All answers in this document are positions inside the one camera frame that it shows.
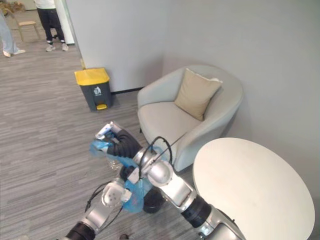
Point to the person in light trousers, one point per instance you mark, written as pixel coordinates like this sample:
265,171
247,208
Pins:
6,32

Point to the beige cushion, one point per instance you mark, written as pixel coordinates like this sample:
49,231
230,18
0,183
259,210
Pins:
196,96

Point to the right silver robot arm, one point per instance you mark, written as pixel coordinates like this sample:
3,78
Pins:
175,190

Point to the grey trash can yellow lid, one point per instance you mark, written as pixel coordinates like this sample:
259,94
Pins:
96,93

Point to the round white tea table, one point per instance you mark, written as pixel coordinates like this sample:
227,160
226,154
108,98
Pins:
252,190

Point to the blue plastic rubbish bag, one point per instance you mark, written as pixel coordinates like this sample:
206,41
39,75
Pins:
133,197

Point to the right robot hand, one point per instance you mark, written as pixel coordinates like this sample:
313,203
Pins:
125,142

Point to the person in dark trousers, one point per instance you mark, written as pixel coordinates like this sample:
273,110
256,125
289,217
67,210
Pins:
51,17

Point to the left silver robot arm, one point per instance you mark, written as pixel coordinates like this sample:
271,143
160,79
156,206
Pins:
96,216

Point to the wooden chair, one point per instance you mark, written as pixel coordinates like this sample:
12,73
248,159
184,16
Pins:
26,24

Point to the light grey armchair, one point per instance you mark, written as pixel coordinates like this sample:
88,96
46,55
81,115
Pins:
162,120

